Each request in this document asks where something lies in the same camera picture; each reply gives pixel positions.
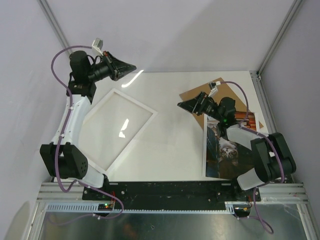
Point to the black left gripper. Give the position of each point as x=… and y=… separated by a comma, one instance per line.
x=112, y=63

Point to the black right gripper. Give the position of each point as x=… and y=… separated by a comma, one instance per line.
x=196, y=105

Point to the white wooden picture frame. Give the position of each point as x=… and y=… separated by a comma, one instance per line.
x=112, y=128

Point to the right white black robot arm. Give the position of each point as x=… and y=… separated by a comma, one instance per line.
x=271, y=155

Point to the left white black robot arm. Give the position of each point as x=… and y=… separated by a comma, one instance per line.
x=62, y=157

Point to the cat and books photo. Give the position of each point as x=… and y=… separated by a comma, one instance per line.
x=222, y=158

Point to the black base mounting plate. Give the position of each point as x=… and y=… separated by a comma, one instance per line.
x=178, y=195

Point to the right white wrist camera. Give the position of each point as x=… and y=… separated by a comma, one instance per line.
x=213, y=85

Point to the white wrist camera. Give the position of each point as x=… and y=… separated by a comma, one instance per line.
x=213, y=85
x=96, y=47

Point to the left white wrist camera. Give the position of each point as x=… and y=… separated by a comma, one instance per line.
x=96, y=47

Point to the left aluminium corner post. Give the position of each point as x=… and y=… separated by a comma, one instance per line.
x=53, y=22

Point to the aluminium corner post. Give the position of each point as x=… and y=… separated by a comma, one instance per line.
x=280, y=34
x=53, y=22

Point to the right aluminium corner post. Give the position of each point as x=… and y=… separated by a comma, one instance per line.
x=280, y=34

